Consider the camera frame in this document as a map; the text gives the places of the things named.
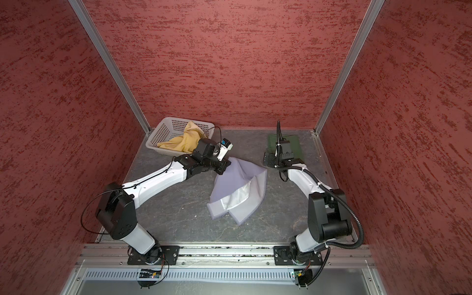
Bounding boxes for right small circuit board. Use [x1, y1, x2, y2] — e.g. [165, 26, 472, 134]
[292, 269, 313, 287]

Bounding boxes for left aluminium corner post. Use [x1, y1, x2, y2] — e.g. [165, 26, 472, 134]
[68, 0, 151, 135]

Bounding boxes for white plastic laundry basket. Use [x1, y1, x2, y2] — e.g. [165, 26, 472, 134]
[146, 117, 215, 156]

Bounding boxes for green skirt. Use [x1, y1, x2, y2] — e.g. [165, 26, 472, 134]
[267, 134, 305, 161]

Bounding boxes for aluminium corner post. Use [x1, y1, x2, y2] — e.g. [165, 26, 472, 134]
[68, 0, 151, 135]
[314, 0, 385, 136]

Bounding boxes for black corrugated cable conduit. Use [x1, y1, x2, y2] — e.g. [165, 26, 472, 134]
[275, 119, 365, 250]

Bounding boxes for yellow skirt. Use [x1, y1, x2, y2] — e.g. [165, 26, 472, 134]
[157, 121, 207, 154]

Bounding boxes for right aluminium corner post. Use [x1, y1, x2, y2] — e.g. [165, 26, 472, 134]
[314, 0, 385, 136]

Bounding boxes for small circuit board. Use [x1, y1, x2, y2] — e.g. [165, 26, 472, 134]
[292, 269, 313, 287]
[138, 269, 162, 280]

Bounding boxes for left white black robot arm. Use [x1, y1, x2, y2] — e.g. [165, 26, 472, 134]
[95, 138, 233, 265]

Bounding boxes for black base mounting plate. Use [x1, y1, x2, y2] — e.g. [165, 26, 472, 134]
[127, 245, 180, 266]
[273, 245, 322, 266]

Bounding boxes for left small circuit board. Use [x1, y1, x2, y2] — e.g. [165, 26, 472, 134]
[138, 269, 162, 280]

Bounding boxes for aluminium front rail frame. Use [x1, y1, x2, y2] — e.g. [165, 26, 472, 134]
[62, 242, 386, 295]

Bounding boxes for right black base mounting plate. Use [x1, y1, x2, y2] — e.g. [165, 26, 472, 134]
[273, 245, 322, 266]

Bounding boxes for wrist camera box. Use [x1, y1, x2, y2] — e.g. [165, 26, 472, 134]
[216, 138, 233, 161]
[275, 143, 283, 157]

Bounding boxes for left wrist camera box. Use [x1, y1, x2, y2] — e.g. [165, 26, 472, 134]
[216, 138, 233, 161]

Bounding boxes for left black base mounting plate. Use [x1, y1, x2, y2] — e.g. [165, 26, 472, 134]
[127, 245, 180, 266]

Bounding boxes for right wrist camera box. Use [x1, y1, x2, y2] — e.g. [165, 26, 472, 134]
[275, 143, 283, 157]

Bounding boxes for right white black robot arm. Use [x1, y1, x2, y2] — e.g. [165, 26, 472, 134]
[263, 138, 353, 265]

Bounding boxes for lavender skirt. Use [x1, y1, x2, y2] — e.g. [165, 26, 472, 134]
[207, 157, 267, 225]

